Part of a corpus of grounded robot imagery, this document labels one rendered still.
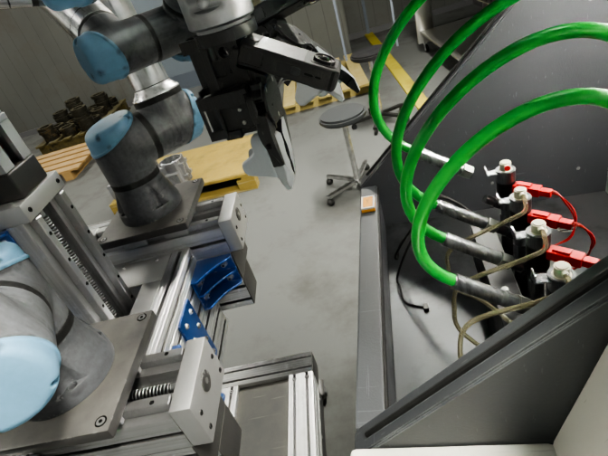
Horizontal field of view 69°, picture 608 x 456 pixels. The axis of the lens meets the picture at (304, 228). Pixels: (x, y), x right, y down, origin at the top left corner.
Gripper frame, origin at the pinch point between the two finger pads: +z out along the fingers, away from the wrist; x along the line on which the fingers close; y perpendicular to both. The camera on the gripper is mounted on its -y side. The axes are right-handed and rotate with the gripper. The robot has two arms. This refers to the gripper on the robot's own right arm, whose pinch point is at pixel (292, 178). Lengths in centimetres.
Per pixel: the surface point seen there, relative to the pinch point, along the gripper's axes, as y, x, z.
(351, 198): 24, -197, 123
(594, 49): -52, -43, 7
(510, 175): -29.5, -10.5, 11.7
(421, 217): -15.4, 12.8, 0.5
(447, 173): -18.4, 12.8, -4.0
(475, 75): -22.7, 4.7, -9.9
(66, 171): 336, -337, 112
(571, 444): -26.0, 25.7, 20.8
